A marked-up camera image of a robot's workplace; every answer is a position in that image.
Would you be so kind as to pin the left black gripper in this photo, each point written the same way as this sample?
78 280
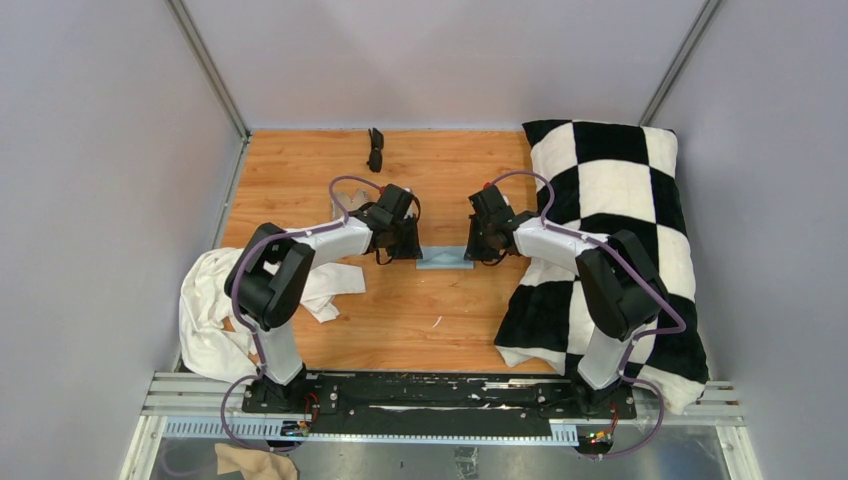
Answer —
412 248

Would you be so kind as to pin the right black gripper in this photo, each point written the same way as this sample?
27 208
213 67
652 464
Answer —
474 251

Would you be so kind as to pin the blue cleaning cloth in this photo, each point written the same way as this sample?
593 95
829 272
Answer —
444 258

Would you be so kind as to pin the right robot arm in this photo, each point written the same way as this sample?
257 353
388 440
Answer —
622 288

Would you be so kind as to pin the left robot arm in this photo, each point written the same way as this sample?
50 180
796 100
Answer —
268 280

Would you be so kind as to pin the black sunglasses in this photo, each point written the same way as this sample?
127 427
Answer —
377 143

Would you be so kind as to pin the black white checkered pillow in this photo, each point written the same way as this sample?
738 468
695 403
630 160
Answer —
604 178

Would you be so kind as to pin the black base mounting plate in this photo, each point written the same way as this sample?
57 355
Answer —
543 393

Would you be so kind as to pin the white crumpled cloth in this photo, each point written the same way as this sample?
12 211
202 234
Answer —
216 346

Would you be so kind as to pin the beige cloth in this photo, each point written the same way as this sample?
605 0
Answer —
254 464

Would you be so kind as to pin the aluminium frame rail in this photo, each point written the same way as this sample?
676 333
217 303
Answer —
205 409

